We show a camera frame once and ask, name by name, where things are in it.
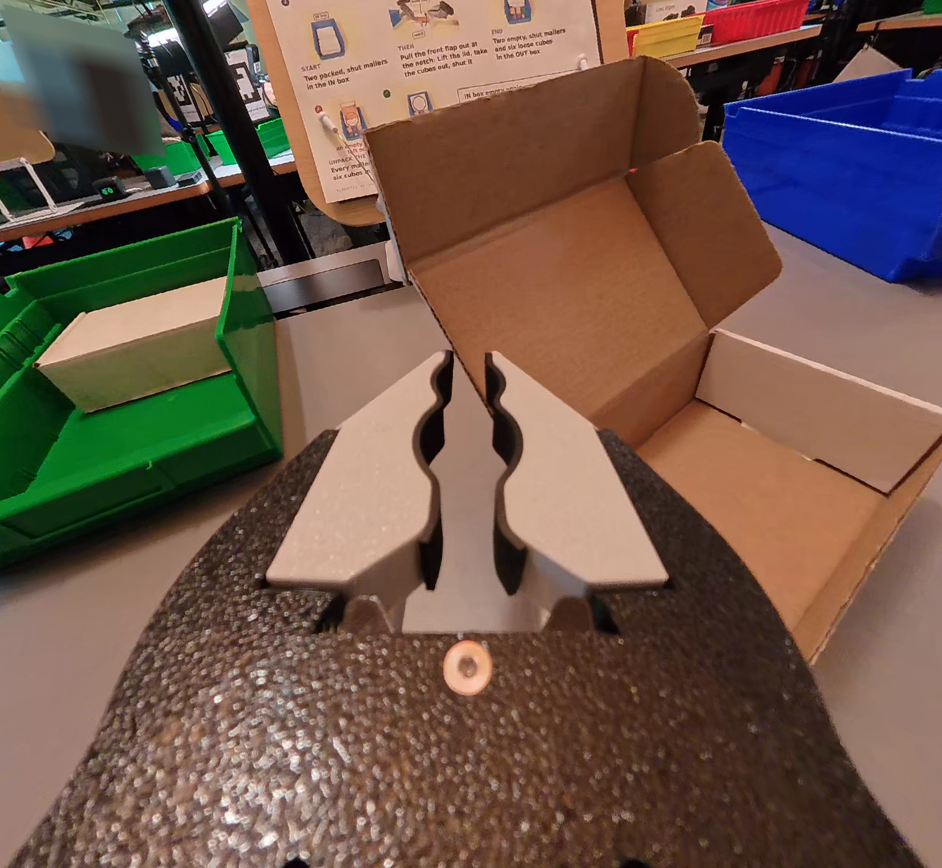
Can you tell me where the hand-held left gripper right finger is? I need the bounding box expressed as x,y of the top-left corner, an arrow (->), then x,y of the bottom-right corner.
483,352 -> 670,630

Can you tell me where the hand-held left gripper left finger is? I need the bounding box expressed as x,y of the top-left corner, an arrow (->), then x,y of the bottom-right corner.
265,351 -> 454,630

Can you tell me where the green plastic bin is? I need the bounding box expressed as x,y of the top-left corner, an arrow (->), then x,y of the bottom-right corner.
0,217 -> 285,569

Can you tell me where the white cardboard mailer box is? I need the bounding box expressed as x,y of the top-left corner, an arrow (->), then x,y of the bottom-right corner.
364,55 -> 942,664
34,275 -> 234,414

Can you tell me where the blue plastic bin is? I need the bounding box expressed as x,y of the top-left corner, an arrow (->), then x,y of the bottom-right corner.
723,68 -> 942,285

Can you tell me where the grey desk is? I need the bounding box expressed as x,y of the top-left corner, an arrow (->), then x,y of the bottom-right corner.
0,221 -> 942,868

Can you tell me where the small green bin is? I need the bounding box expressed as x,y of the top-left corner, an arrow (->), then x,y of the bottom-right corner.
206,119 -> 295,166

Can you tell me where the black stand pole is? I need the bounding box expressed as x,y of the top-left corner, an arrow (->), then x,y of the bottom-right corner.
127,0 -> 312,267

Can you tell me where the printed marker tag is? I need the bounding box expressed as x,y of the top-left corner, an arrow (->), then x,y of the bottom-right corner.
228,48 -> 267,120
165,70 -> 203,122

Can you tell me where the yellow plastic bin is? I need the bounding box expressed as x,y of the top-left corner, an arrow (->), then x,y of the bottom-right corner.
627,15 -> 706,60

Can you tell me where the row of red yellow bins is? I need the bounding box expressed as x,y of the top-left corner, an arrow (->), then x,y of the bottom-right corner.
662,22 -> 827,72

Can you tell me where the printed instruction sheet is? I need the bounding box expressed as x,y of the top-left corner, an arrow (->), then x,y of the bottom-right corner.
243,0 -> 606,205

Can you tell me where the black studio light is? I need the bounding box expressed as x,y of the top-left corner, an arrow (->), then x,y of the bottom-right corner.
193,0 -> 250,49

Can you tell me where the wooden instruction board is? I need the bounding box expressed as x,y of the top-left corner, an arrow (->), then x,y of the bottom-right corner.
240,0 -> 631,228

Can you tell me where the red plastic bin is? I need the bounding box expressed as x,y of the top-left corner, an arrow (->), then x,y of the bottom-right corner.
701,0 -> 818,47

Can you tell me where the white panel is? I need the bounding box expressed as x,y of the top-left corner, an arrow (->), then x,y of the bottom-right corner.
830,46 -> 915,86

